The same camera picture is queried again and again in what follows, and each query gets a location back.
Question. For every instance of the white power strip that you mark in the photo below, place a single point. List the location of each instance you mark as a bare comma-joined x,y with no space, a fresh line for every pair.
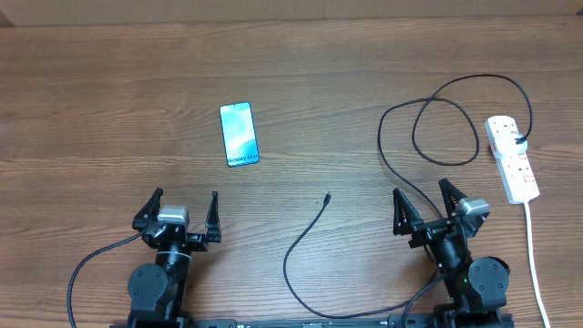
516,173

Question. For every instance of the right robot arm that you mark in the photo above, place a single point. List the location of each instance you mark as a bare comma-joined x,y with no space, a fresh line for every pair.
476,287

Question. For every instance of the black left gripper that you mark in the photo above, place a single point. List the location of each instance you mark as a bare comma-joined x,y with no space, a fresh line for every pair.
198,240

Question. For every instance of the blue Galaxy smartphone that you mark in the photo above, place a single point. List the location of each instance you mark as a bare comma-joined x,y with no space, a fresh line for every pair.
239,135

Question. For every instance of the white USB charger plug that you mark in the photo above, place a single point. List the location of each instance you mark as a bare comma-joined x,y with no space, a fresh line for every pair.
508,146

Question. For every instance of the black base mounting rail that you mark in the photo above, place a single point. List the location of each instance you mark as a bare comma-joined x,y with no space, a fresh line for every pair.
309,323

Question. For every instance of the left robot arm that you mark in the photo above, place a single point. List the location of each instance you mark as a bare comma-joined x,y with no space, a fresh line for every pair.
157,289

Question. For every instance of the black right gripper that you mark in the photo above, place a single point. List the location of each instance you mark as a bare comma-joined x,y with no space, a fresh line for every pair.
404,221

